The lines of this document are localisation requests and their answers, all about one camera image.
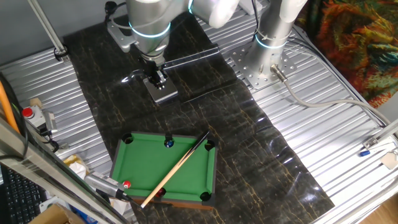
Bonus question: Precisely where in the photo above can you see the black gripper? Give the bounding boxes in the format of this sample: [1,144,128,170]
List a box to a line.
[141,60,168,91]

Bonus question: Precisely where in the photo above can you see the wooden pool cue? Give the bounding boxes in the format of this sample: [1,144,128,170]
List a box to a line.
[140,131,211,208]

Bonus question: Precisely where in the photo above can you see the green mini pool table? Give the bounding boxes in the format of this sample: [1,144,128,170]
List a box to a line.
[109,131,218,210]

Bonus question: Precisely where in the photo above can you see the silver digital kitchen scale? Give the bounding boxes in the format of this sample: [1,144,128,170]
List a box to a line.
[142,76,178,104]

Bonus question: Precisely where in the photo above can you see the black pole clamp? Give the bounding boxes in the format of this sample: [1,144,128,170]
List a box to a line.
[53,45,70,62]

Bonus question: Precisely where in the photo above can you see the yellow and white crumpled bag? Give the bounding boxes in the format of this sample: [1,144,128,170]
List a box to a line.
[63,154,88,180]

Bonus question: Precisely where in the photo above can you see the black marble pattern mat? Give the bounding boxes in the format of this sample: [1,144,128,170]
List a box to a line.
[63,12,335,224]

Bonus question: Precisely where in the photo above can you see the aluminium pole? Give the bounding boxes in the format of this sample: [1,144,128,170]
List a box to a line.
[27,0,68,62]

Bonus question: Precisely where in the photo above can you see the red button control box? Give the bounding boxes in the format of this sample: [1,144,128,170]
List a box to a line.
[21,105,46,129]

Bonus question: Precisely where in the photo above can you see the blue tissue pack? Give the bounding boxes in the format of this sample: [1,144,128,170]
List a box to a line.
[70,205,94,224]

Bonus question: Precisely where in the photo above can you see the brown cardboard box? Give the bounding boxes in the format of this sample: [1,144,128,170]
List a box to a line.
[29,203,86,224]

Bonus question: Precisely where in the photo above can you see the black keyboard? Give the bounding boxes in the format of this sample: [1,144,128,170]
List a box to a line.
[0,164,47,224]

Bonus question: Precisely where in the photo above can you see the colourful patterned cloth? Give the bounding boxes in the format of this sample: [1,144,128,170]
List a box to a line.
[295,0,398,109]

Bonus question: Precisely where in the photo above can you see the white pen blue cap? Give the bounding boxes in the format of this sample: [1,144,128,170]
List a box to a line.
[359,142,396,157]

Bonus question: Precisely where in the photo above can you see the white tag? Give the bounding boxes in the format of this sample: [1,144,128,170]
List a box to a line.
[379,151,398,171]

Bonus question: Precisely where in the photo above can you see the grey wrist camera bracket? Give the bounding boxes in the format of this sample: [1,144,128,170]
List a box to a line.
[106,19,140,53]

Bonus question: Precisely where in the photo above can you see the black cable plug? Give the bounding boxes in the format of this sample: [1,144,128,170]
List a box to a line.
[104,1,118,16]

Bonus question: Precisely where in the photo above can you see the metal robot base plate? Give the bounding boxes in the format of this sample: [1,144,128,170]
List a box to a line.
[229,42,298,91]

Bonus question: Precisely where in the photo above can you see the silver depth camera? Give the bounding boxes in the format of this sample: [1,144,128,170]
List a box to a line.
[84,172,133,202]

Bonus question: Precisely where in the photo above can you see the black cable bundle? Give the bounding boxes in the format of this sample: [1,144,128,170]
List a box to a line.
[251,0,261,37]

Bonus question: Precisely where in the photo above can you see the black cable loop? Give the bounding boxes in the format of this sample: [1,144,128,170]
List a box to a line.
[39,129,60,153]

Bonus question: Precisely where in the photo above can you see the metal frame bar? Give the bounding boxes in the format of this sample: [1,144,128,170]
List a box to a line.
[0,116,128,224]

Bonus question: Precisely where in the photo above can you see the thin grey cable bundle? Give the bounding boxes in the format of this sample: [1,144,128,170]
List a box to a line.
[284,37,398,125]

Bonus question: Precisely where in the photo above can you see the orange cable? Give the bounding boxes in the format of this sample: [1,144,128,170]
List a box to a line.
[0,80,20,134]

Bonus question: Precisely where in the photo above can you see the thick grey cable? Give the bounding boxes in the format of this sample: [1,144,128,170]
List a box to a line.
[269,63,398,125]

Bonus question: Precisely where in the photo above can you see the aluminium rail with bracket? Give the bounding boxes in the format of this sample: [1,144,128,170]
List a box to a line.
[362,118,398,149]

